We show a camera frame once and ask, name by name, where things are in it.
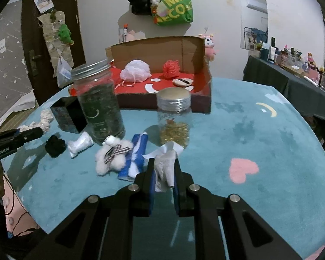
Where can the green tote bag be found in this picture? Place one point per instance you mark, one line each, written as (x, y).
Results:
(176, 5)

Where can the row of cosmetics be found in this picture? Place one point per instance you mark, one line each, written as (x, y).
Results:
(300, 59)

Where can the green plush toy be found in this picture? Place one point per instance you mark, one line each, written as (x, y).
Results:
(65, 33)

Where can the coral mesh bath pouf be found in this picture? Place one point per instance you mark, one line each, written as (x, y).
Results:
(172, 69)

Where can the white lace scrunchie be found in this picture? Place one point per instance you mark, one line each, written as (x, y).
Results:
(46, 117)

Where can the black box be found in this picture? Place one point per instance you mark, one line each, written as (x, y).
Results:
(65, 116)

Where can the spray bottle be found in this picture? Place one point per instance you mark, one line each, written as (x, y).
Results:
(124, 32)

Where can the dark wooden door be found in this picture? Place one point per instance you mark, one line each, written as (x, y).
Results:
(32, 32)

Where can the person's pink pajamas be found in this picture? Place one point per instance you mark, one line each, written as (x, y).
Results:
(16, 219)

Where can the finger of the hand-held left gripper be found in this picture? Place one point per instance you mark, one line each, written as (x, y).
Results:
(8, 133)
(29, 135)

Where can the wall mirror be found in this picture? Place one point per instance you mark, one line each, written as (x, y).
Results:
(252, 19)

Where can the clear plastic bag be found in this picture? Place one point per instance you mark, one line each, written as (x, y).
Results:
(63, 75)

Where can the cardboard box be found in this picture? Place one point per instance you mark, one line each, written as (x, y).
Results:
(157, 48)

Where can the white mesh bath pouf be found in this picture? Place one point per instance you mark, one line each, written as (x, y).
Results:
(136, 70)

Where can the beige powder puff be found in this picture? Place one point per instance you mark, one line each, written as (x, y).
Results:
(182, 82)

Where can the white tissue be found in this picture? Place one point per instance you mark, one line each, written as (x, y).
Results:
(165, 165)

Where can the black scrunchie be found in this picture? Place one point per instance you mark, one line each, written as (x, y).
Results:
(55, 146)

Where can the hanging door organizer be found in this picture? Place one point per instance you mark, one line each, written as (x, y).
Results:
(54, 46)

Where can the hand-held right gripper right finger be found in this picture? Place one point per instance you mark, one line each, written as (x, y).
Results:
(175, 197)

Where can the door photo print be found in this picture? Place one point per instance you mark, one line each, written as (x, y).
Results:
(43, 1)

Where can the pale pink plush toy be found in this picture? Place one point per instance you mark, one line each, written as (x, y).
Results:
(135, 35)

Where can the blue tissue packet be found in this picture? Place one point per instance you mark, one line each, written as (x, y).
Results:
(136, 151)

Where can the plastic jar with golden capsules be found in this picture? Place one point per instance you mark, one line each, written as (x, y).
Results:
(173, 124)

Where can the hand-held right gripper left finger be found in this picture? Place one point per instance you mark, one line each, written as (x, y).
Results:
(151, 197)

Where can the white soft packet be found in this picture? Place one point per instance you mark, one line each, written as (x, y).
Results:
(80, 145)

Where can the glass jar with dark leaves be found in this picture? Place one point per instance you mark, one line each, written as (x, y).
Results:
(100, 108)

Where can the dresser with dark cloth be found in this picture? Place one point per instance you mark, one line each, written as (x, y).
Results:
(270, 78)

